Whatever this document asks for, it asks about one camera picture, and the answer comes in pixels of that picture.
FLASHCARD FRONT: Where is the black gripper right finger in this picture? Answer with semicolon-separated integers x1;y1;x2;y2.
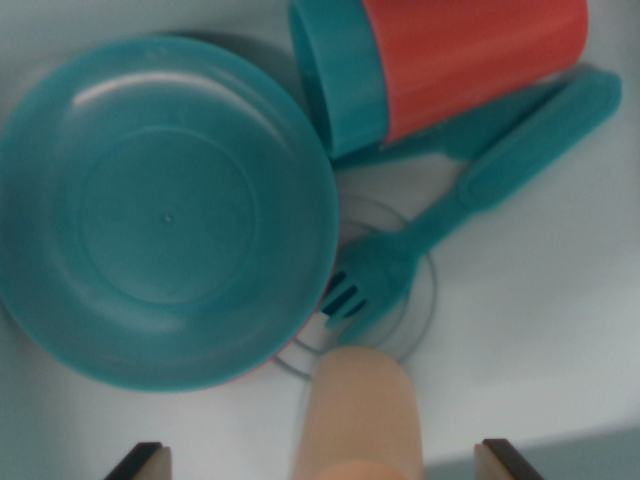
473;438;544;480

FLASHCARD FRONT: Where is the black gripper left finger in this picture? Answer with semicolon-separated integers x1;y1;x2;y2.
102;442;174;480

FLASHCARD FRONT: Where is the cream detergent bottle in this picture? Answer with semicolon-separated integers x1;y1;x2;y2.
289;345;426;480

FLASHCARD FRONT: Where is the light blue toy sink unit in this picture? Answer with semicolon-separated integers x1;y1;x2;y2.
0;0;640;480

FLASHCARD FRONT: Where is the teal plastic plate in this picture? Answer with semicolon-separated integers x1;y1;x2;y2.
0;34;341;394

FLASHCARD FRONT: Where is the teal plastic fork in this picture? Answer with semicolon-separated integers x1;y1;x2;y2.
322;67;624;346

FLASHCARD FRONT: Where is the teal plastic knife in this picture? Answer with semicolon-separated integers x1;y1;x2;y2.
333;77;576;171

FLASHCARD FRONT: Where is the coral cup with teal band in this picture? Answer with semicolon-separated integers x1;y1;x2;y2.
288;0;590;161

